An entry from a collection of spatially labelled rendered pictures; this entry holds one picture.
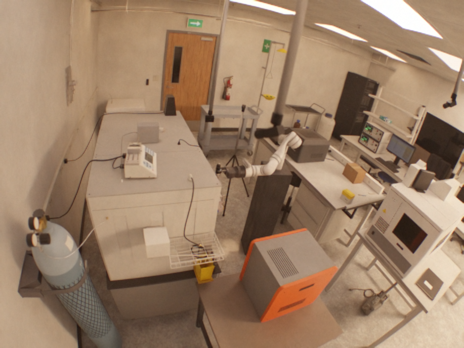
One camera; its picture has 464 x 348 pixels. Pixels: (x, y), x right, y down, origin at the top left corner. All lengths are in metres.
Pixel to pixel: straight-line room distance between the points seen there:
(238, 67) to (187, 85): 1.16
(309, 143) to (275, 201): 0.91
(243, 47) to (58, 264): 5.04
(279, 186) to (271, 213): 0.33
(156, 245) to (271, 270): 0.61
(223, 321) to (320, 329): 0.64
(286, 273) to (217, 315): 0.53
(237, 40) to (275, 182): 3.72
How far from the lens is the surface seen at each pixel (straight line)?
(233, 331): 1.59
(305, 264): 1.45
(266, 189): 2.26
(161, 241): 1.22
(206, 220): 1.41
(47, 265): 1.20
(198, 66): 5.19
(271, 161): 1.60
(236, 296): 1.70
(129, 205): 1.25
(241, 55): 5.44
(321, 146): 3.08
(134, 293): 1.86
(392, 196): 2.04
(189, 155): 1.52
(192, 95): 5.29
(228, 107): 4.75
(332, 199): 2.55
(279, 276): 1.34
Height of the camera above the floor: 2.16
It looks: 31 degrees down
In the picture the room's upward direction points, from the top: 11 degrees clockwise
